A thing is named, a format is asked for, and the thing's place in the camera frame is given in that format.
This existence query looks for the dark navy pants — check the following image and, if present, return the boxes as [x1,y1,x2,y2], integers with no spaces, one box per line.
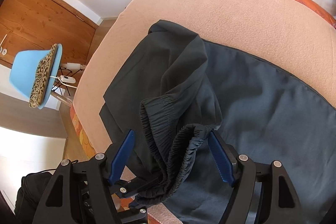
[100,20,335,223]

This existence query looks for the light blue chair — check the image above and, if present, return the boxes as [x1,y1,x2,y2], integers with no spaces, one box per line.
[9,44,63,109]

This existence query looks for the wooden wardrobe door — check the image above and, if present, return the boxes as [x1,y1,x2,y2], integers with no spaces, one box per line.
[1,0,98,68]

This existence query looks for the white power cable adapter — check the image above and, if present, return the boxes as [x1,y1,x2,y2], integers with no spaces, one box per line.
[50,63,86,89]

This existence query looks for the leopard print chair cushion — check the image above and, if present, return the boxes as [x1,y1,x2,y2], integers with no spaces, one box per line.
[29,44,58,108]

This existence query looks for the pink bed blanket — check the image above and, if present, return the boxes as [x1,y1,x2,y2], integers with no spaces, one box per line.
[72,0,336,224]

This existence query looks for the black bag on floor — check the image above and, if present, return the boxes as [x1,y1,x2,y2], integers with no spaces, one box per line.
[14,171,52,223]

